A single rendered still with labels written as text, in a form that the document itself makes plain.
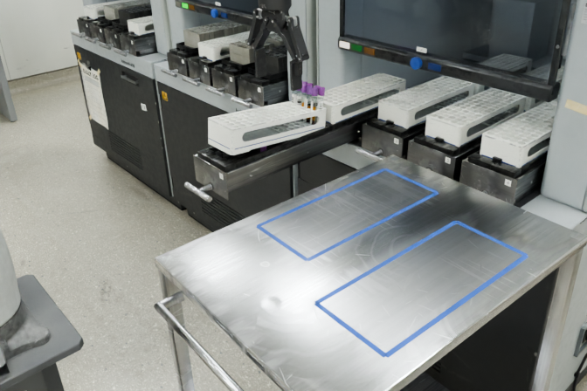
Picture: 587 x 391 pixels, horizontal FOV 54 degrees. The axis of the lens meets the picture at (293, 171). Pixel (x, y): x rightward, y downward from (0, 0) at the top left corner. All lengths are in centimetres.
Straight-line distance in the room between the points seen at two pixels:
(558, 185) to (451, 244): 41
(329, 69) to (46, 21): 341
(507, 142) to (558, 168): 12
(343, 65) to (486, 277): 88
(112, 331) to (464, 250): 144
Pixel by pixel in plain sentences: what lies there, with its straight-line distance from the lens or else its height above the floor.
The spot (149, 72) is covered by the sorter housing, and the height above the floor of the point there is 69.
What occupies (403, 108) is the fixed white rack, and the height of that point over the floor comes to 87.
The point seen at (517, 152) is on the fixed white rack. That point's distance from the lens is 131.
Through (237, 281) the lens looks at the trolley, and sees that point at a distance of 92.
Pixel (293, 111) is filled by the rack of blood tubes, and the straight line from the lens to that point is 142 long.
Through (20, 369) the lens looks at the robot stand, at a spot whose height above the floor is 70.
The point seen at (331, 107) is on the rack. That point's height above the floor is 86.
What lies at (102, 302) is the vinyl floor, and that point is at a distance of 229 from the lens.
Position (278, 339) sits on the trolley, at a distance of 82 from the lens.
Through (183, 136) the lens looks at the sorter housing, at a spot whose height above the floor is 47.
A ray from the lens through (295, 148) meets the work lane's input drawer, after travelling 139.
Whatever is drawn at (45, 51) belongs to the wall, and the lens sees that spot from 486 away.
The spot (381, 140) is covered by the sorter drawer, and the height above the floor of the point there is 78.
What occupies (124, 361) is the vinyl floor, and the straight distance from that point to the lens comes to 203.
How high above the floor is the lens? 139
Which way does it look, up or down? 27 degrees down
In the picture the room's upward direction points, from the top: 2 degrees counter-clockwise
